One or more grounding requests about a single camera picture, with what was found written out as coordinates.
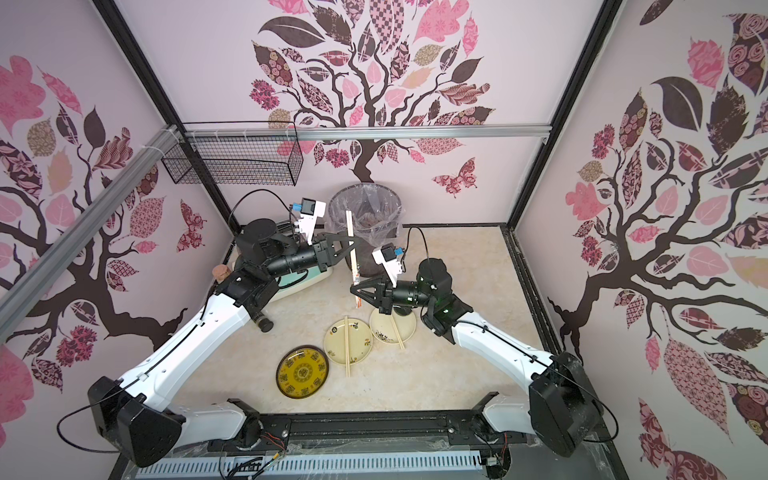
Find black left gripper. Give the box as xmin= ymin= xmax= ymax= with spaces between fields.
xmin=266 ymin=231 xmax=361 ymax=278

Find red chopsticks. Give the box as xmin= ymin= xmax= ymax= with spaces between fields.
xmin=351 ymin=261 xmax=362 ymax=308

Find bare wooden chopsticks pair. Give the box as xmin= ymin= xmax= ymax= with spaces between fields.
xmin=390 ymin=316 xmax=405 ymax=350

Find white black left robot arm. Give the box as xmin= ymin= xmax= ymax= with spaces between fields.
xmin=88 ymin=218 xmax=361 ymax=468

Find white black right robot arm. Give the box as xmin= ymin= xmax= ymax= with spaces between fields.
xmin=350 ymin=258 xmax=605 ymax=457

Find cream plate right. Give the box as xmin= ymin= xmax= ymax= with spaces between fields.
xmin=369 ymin=310 xmax=417 ymax=346

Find clear plastic bin liner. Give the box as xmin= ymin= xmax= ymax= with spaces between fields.
xmin=323 ymin=182 xmax=406 ymax=250

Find mint green toaster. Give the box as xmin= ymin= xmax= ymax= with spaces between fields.
xmin=230 ymin=221 xmax=334 ymax=304

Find yellow black patterned plate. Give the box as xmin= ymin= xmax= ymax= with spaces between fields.
xmin=276 ymin=345 xmax=329 ymax=399

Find black small cylinder jar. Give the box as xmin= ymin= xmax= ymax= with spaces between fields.
xmin=254 ymin=315 xmax=274 ymax=333

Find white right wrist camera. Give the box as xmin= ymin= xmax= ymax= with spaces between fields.
xmin=372 ymin=243 xmax=405 ymax=287

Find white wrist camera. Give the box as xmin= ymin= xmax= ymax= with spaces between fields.
xmin=372 ymin=243 xmax=405 ymax=287
xmin=291 ymin=198 xmax=327 ymax=245

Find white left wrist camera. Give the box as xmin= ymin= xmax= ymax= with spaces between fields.
xmin=291 ymin=198 xmax=327 ymax=245

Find black wire wall basket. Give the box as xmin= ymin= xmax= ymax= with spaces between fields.
xmin=162 ymin=120 xmax=304 ymax=186

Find aluminium frame bar rear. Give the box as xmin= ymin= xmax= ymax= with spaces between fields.
xmin=184 ymin=124 xmax=552 ymax=141

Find aluminium frame bar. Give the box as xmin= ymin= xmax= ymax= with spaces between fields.
xmin=1 ymin=125 xmax=181 ymax=342
xmin=184 ymin=124 xmax=552 ymax=141

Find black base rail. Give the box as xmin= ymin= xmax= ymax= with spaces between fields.
xmin=110 ymin=409 xmax=601 ymax=480

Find white slotted cable duct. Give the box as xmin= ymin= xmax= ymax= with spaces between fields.
xmin=129 ymin=451 xmax=484 ymax=479

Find aluminium frame bar left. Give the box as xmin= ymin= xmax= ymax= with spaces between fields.
xmin=1 ymin=125 xmax=181 ymax=342

